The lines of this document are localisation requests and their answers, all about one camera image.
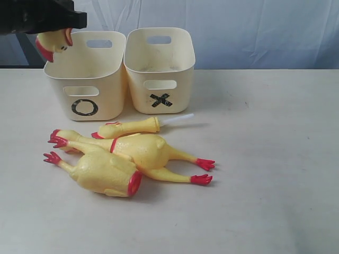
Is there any cream bin marked X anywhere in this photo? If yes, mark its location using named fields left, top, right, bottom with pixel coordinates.
left=123, top=27, right=195, bottom=114

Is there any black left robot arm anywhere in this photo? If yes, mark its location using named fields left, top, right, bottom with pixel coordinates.
left=1, top=0, right=87, bottom=35

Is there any cream bin marked O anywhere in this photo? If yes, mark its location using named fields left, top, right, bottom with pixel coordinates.
left=44, top=31, right=127, bottom=121

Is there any detached chicken head with tube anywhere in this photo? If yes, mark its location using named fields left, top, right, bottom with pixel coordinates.
left=91, top=113, right=194, bottom=139

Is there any blue backdrop cloth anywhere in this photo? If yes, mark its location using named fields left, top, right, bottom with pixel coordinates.
left=1, top=1, right=338, bottom=69

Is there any whole yellow rubber chicken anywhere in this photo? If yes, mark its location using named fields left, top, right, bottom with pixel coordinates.
left=35, top=28, right=73, bottom=62

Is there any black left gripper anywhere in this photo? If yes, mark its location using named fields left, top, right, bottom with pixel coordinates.
left=50, top=1, right=87, bottom=29

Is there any headless rubber chicken body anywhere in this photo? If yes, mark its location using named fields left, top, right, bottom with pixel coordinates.
left=44, top=136, right=142, bottom=197

